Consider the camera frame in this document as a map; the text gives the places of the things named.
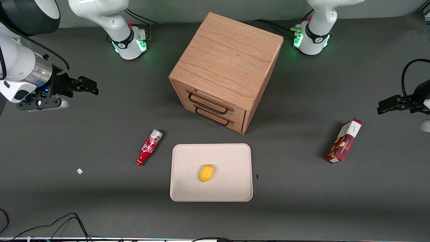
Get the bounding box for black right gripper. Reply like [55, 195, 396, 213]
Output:
[44, 72, 99, 101]

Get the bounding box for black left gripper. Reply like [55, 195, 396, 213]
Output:
[377, 80, 430, 115]

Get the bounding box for red coke bottle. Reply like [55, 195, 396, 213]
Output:
[135, 129, 164, 166]

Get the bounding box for beige plastic tray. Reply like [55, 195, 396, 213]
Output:
[170, 144, 253, 202]

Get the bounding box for red plaid shortbread box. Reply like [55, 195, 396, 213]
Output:
[325, 118, 363, 164]

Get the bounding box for wooden drawer cabinet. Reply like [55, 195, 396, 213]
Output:
[169, 12, 284, 134]

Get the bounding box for yellow lemon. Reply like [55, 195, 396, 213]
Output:
[199, 164, 215, 182]

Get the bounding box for wooden drawer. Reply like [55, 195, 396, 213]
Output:
[181, 88, 247, 123]
[194, 105, 245, 132]

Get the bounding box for black looped left gripper cable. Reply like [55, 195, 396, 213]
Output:
[401, 59, 430, 98]

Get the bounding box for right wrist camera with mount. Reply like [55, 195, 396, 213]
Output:
[16, 97, 70, 111]

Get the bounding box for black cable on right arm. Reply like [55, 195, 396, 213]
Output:
[0, 20, 70, 72]

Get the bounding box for black cable at right base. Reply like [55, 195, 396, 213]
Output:
[124, 8, 159, 41]

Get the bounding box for black cable at base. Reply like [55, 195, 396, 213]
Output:
[252, 10, 314, 38]
[124, 8, 159, 41]

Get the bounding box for black metal drawer handle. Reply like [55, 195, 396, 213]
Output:
[195, 107, 231, 127]
[188, 92, 230, 115]

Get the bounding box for black cable at table edge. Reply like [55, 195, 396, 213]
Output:
[0, 208, 92, 242]
[191, 237, 233, 242]

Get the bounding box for black cable at left base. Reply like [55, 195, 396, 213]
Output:
[252, 10, 314, 38]

